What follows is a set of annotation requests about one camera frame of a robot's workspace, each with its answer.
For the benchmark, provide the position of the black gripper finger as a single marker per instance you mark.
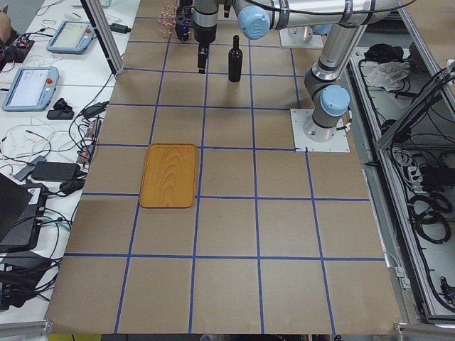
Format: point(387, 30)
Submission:
point(203, 53)

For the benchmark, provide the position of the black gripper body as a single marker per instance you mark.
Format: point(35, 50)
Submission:
point(204, 34)

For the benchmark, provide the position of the dark glass wine bottle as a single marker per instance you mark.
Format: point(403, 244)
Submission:
point(235, 60)

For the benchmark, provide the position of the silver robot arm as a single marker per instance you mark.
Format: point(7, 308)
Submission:
point(257, 18)
point(331, 101)

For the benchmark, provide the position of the wooden tray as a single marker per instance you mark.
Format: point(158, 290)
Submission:
point(169, 177)

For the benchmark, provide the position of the upper teach pendant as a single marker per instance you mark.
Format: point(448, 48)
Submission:
point(71, 38)

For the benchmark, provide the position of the teach pendant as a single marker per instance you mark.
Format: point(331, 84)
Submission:
point(32, 89)
point(71, 38)

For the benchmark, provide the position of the lower teach pendant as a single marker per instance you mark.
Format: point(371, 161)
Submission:
point(32, 89)

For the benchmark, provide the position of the white crumpled cloth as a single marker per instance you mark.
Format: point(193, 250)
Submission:
point(389, 76)

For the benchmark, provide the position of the black power adapter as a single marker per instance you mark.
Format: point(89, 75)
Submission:
point(54, 171)

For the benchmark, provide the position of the black laptop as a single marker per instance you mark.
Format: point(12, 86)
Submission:
point(22, 206)

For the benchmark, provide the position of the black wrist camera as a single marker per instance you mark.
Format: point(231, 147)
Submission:
point(183, 21)

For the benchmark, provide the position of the copper wire bottle basket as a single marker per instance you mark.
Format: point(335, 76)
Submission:
point(167, 20)

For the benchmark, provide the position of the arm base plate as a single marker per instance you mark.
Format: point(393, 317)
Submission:
point(308, 137)
point(300, 37)

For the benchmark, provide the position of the aluminium frame post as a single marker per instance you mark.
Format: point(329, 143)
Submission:
point(104, 35)

